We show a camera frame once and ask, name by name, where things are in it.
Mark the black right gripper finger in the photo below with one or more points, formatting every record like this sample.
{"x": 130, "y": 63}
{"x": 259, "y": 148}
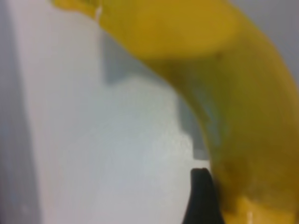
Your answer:
{"x": 203, "y": 200}

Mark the yellow banana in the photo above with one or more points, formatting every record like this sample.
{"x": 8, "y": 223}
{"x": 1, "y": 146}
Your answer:
{"x": 210, "y": 70}

